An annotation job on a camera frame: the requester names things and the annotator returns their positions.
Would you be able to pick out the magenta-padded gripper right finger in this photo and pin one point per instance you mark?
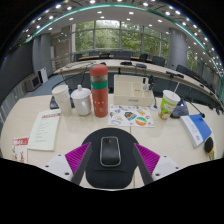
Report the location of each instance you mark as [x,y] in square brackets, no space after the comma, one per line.
[162,166]

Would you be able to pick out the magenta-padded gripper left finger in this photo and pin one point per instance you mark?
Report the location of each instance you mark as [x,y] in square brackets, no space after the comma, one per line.
[60,165]

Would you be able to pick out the black computer mouse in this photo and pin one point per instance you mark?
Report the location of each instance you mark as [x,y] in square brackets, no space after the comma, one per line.
[110,151]

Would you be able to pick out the black mouse pad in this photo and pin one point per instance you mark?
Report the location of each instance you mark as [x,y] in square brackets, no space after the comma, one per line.
[110,176]

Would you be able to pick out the cream booklet with red header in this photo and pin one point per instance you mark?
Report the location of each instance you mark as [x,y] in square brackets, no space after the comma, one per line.
[45,130]

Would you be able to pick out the red and white fan-print magazine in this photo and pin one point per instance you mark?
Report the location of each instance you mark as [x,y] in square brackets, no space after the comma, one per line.
[20,148]

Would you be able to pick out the blue and white book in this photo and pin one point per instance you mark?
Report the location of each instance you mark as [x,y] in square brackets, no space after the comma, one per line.
[196,128]

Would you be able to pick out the black and yellow handheld microphone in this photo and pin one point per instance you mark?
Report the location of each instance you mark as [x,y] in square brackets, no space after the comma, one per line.
[209,145]

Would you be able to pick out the colourful sticker sheet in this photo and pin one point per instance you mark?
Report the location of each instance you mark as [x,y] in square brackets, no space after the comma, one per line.
[131,116]

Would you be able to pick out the dark grey conference microphone unit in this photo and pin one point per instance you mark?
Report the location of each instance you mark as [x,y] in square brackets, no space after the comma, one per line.
[180,110]

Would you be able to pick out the green and white paper cup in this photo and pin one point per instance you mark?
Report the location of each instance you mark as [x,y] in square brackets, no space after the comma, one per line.
[167,106]

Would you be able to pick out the black conference microphone unit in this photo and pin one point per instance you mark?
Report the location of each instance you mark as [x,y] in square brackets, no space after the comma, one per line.
[53,103]

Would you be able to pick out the white paper cup stack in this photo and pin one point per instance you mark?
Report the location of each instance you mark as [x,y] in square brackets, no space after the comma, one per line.
[62,100]

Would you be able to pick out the white lidded mug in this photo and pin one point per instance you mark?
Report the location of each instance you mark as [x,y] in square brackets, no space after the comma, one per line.
[81,101]

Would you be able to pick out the cream desk organizer tray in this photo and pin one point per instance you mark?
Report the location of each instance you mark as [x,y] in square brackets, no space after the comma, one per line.
[131,98]

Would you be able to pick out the red bottle with green band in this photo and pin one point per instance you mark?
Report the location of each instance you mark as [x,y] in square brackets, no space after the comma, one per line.
[99,93]

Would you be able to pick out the grey box appliance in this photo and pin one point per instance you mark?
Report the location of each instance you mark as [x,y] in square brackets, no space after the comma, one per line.
[33,82]

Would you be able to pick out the white floor appliance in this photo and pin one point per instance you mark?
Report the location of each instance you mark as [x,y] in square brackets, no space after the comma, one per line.
[43,75]

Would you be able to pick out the group of dark office chairs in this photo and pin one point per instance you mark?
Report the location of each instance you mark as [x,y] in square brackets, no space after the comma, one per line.
[158,61]

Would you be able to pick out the group of round ceiling lights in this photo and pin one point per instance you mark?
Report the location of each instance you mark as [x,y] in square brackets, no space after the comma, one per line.
[92,1]

